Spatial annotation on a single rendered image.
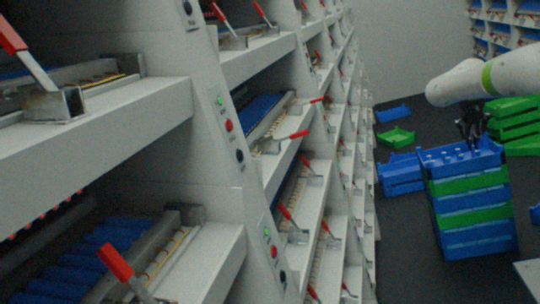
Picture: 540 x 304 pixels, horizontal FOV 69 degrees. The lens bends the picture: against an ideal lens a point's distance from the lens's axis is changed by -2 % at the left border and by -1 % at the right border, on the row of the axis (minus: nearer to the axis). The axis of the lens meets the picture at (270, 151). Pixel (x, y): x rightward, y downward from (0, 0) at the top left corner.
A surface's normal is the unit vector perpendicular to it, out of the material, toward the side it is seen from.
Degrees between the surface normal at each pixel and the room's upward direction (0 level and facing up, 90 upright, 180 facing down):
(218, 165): 90
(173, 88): 106
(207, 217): 90
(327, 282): 15
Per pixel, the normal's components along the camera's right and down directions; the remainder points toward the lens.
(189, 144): -0.23, 0.35
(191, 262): -0.04, -0.94
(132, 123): 0.97, 0.04
